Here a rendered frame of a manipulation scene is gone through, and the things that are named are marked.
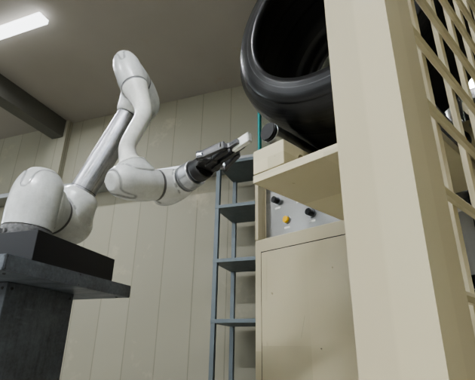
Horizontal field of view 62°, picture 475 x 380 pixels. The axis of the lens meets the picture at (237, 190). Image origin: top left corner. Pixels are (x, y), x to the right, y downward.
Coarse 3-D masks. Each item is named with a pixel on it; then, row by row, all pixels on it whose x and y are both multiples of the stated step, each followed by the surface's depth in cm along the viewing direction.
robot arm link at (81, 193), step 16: (128, 112) 163; (112, 128) 160; (112, 144) 158; (96, 160) 154; (112, 160) 158; (80, 176) 152; (96, 176) 153; (80, 192) 148; (96, 192) 155; (80, 208) 146; (96, 208) 154; (80, 224) 147; (80, 240) 152
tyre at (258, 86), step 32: (288, 0) 114; (320, 0) 117; (448, 0) 72; (256, 32) 103; (288, 32) 119; (320, 32) 123; (256, 64) 96; (288, 64) 123; (320, 64) 123; (256, 96) 95; (288, 96) 86; (320, 96) 81; (288, 128) 93; (320, 128) 87
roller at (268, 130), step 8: (264, 128) 89; (272, 128) 87; (280, 128) 89; (264, 136) 88; (272, 136) 87; (280, 136) 88; (288, 136) 90; (296, 136) 93; (296, 144) 92; (304, 144) 94; (312, 152) 96
